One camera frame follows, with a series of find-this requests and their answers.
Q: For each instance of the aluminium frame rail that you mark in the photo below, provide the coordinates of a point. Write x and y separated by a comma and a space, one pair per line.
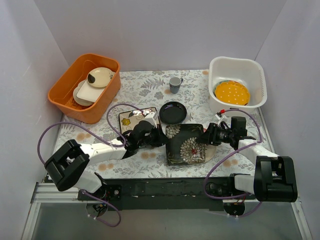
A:
48, 193

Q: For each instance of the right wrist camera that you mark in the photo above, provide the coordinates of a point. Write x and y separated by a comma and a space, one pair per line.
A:
221, 117

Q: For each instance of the cream round plate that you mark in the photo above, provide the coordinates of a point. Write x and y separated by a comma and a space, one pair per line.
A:
80, 101

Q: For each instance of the cream rectangular floral plate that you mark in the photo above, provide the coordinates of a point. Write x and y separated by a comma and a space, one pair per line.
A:
129, 119

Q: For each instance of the beige round plate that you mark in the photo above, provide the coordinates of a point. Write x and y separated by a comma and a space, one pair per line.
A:
100, 77

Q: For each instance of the black square floral plate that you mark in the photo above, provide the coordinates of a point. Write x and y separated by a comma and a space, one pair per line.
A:
182, 147

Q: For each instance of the grey ceramic cup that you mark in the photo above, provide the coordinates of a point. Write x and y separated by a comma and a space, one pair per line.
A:
175, 84

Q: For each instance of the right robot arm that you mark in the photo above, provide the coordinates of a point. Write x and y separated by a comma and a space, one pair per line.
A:
274, 178

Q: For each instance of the orange plastic bin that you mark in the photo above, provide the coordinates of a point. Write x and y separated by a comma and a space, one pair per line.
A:
61, 94

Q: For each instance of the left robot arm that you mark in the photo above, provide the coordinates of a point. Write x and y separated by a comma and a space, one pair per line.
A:
67, 166

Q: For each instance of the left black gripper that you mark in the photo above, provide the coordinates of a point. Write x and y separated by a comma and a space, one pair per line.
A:
158, 136

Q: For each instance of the black round plate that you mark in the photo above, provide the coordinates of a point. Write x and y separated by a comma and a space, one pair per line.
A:
172, 112

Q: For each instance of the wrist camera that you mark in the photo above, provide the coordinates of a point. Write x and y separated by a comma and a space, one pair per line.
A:
151, 117
221, 117

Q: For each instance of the yellow dotted scalloped plate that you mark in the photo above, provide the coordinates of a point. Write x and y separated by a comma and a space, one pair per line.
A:
232, 92

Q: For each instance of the floral table mat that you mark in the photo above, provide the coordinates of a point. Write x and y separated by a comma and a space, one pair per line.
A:
144, 89

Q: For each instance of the white plastic bin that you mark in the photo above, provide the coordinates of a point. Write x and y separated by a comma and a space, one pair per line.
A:
244, 71

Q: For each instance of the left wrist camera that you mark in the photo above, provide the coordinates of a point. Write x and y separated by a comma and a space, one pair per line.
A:
151, 117

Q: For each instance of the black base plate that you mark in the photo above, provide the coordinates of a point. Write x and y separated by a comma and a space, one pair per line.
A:
168, 193

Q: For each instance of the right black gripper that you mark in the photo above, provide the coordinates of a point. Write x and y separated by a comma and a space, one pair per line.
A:
211, 134

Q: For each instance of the pink and cream plate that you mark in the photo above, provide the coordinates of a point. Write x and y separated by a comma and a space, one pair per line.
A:
210, 151

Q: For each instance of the white square plate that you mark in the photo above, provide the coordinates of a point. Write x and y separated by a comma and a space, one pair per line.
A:
87, 92

